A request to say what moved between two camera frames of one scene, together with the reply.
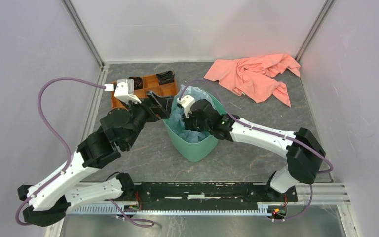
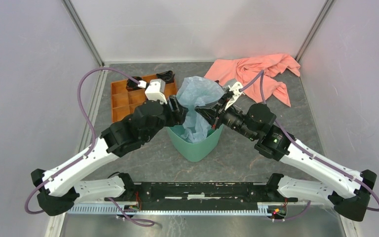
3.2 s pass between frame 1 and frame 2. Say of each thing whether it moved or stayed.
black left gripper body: moved
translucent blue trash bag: moved
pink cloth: stayed
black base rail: stayed
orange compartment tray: stayed
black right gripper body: moved
